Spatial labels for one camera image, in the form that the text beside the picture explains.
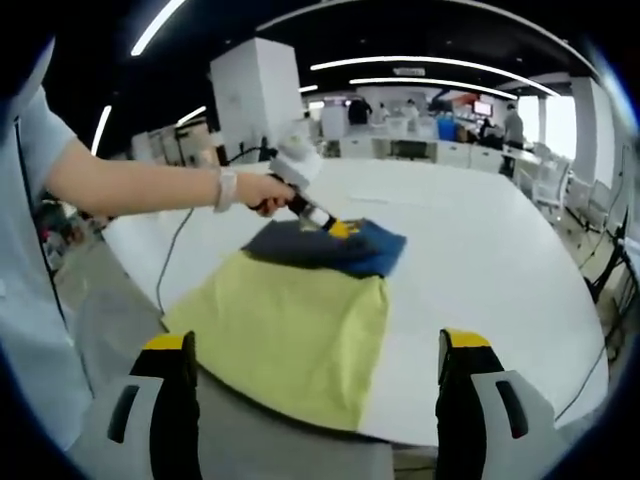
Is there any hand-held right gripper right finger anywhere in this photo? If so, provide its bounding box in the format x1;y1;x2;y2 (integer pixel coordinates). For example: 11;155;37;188
434;328;559;480

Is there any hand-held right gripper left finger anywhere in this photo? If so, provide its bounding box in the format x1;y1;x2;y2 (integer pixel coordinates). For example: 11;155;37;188
69;329;201;480

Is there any yellow garment with blue sleeve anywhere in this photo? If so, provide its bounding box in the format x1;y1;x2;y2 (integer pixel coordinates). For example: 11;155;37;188
162;217;409;434

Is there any person's left hand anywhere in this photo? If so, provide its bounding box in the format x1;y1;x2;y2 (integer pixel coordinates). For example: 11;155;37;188
233;171;297;217

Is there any tall white cabinet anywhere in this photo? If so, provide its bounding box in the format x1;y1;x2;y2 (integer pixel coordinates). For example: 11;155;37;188
319;105;350;139

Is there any white wristband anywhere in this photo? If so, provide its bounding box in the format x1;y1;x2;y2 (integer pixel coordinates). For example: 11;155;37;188
212;167;239;214

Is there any white square pillar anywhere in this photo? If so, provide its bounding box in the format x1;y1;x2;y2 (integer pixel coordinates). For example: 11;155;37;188
209;37;306;161

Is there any short ceiling light strip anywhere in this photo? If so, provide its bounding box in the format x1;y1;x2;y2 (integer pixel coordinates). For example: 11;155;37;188
130;0;187;56
91;104;113;157
177;105;208;127

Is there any white shelf unit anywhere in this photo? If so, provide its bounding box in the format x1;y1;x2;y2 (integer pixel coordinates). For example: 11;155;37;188
132;122;221;162

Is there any white office desk row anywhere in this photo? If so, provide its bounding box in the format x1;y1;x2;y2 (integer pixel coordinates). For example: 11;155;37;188
319;134;541;174

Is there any grey mesh chair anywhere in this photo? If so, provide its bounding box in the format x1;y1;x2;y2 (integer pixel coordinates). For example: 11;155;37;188
69;279;441;480

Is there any group of white office chairs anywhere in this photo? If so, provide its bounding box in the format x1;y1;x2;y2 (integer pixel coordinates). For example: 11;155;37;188
517;144;624;234

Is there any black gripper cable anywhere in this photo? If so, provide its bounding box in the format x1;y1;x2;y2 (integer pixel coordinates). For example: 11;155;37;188
156;207;194;316

